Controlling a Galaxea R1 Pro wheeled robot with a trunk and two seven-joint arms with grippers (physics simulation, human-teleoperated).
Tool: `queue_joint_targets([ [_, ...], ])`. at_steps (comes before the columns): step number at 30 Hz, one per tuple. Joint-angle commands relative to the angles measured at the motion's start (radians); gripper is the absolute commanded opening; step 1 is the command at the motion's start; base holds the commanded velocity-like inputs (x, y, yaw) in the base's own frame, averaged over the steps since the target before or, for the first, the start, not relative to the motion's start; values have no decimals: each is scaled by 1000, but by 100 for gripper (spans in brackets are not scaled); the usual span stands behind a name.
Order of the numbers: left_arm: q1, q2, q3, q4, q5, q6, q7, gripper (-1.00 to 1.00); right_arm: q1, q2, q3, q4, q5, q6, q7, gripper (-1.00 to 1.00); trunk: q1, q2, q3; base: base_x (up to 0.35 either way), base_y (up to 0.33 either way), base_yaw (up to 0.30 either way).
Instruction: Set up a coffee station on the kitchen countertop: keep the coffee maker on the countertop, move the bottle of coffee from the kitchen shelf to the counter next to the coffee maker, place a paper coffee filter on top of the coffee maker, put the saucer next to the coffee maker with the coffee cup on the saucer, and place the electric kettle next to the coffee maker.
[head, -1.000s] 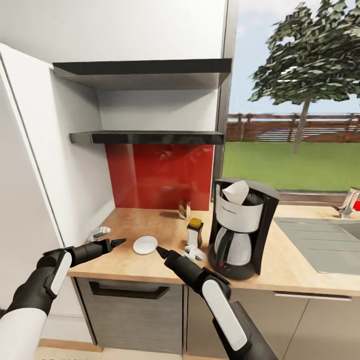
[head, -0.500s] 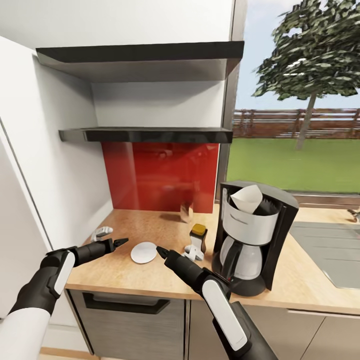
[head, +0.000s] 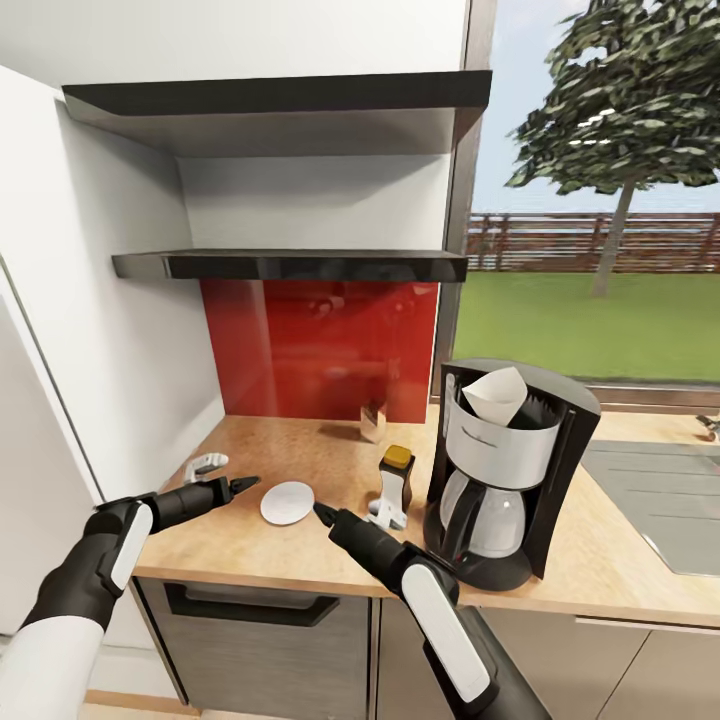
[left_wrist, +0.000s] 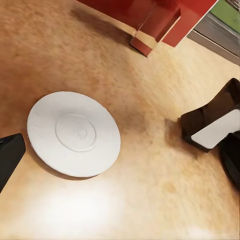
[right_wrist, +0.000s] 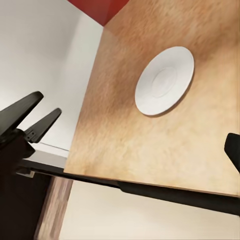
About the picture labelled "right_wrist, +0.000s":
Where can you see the countertop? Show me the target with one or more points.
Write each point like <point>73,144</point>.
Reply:
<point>182,147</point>

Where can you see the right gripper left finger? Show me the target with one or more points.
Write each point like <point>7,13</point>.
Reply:
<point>12,149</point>

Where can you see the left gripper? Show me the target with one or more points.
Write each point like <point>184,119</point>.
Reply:
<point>13,115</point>

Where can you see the cabinet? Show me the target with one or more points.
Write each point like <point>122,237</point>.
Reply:
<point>34,167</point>

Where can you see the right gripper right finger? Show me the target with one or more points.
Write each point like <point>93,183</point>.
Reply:
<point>232,149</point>

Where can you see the oven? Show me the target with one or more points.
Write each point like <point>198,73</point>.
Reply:
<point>21,169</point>

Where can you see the sofa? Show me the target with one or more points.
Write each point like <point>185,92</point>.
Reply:
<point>21,202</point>

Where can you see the saucer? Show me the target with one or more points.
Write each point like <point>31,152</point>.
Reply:
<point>164,80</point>

